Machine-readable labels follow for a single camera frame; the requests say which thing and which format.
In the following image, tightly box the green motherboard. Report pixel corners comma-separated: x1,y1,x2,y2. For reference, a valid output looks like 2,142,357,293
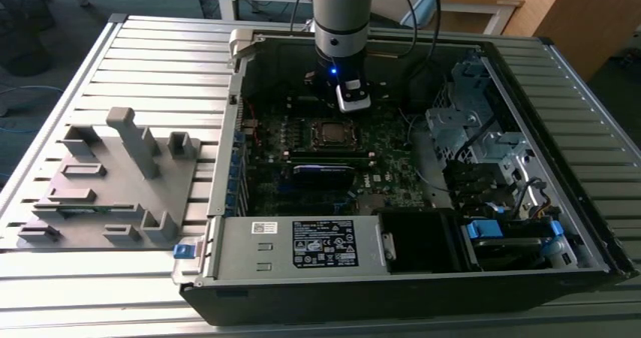
238,101,454,218

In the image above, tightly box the blue disk carrier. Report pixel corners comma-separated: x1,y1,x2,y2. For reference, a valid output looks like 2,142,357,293
462,219,504,240

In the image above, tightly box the black power cable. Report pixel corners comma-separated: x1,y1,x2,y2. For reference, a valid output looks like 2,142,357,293
514,177,546,213

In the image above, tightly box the red black twisted wire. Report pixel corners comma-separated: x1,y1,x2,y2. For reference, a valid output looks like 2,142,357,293
246,101,262,144

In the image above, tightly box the installed RAM stick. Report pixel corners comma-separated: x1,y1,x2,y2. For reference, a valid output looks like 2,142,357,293
287,148,370,163

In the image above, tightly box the flat dark cable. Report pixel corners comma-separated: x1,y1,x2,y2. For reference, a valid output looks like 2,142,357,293
451,113,500,167

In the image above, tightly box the wooden cabinet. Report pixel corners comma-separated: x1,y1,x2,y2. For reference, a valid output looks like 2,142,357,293
502,0,641,82

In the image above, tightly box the black disk drive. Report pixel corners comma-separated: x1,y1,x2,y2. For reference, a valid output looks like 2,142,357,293
468,237,546,272

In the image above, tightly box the silver chipset heatsink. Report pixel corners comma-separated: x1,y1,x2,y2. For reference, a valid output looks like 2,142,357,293
357,193,387,213

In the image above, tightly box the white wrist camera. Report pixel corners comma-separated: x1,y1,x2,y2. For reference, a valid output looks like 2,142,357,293
333,78,373,114

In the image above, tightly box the silver power supply unit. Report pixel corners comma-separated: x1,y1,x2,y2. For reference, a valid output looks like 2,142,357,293
211,214,393,280

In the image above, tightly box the black office chair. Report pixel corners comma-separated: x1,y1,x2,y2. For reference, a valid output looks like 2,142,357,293
0,0,57,77

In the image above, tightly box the coloured wire bundle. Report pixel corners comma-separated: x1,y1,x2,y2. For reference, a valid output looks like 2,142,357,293
528,201,560,219

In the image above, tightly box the grey plastic case latch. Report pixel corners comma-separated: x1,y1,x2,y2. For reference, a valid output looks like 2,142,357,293
227,29,266,59

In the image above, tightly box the thin grey wire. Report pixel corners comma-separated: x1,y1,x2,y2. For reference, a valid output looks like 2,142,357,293
399,108,427,143

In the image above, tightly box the green RAM stick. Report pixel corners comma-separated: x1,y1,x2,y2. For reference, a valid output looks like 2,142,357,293
54,204,111,216

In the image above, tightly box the black PC case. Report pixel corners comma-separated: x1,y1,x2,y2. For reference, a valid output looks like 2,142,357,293
169,28,641,327

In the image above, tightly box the black expansion card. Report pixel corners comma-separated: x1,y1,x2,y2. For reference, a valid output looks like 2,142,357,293
291,163,357,189

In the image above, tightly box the CPU socket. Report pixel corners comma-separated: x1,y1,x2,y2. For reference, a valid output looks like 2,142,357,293
307,117,367,152

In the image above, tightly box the silver metal drive cage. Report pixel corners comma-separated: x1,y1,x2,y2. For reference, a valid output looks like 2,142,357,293
423,50,539,189

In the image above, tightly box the silver CPU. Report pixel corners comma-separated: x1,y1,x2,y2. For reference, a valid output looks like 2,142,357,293
318,122,355,146

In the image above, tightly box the grey parts rack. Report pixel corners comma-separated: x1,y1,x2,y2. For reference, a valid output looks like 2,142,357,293
14,107,203,249

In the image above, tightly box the black plastic connector block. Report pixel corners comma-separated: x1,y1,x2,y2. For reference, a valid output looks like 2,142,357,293
443,160,502,204

